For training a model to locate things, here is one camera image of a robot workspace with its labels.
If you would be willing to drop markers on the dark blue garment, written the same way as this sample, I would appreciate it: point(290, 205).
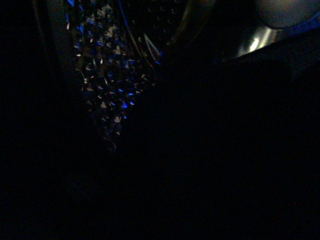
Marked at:
point(230, 154)

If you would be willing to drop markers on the grey front-load washing machine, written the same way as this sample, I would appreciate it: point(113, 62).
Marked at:
point(107, 51)

